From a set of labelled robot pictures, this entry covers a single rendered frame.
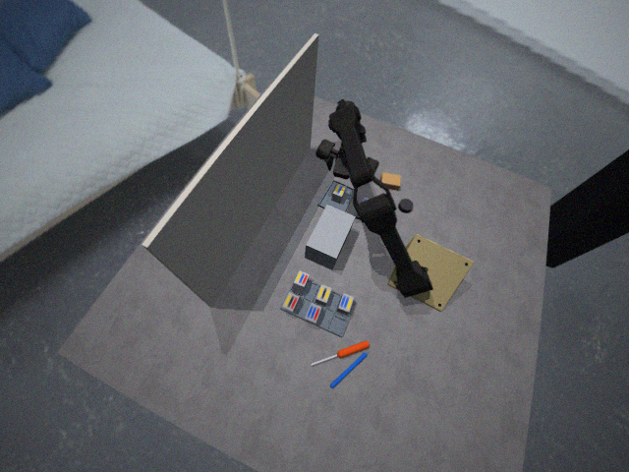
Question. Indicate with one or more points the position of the blue rod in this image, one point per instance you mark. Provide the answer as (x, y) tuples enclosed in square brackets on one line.
[(353, 365)]

